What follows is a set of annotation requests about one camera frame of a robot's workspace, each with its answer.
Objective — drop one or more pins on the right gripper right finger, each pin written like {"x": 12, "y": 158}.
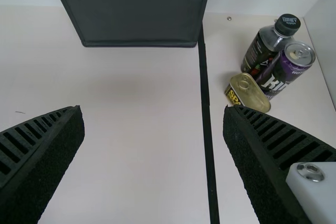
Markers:
{"x": 262, "y": 161}

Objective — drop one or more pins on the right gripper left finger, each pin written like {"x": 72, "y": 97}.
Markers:
{"x": 39, "y": 155}

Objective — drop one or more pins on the purple can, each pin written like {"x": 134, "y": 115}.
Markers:
{"x": 278, "y": 77}

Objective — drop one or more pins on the dark coffee bottle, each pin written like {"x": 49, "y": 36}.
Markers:
{"x": 262, "y": 43}

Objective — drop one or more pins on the rectangular gold tin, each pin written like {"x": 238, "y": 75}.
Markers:
{"x": 249, "y": 90}

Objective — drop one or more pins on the black strip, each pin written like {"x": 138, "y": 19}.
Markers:
{"x": 207, "y": 103}

